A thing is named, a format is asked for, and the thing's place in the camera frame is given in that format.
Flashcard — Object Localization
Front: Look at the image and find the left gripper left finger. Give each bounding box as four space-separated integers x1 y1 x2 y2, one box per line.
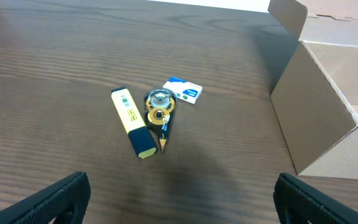
0 172 91 224

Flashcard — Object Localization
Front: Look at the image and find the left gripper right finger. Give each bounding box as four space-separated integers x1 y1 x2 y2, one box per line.
273 173 358 224

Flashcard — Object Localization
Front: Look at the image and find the yellow blue highlighter marker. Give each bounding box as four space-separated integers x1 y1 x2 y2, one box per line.
111 87 157 159

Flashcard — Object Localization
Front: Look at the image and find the cardboard box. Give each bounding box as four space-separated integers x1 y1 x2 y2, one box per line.
268 0 358 179

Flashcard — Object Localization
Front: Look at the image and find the black correction tape dispenser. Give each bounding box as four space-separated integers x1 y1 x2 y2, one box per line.
144 88 177 153

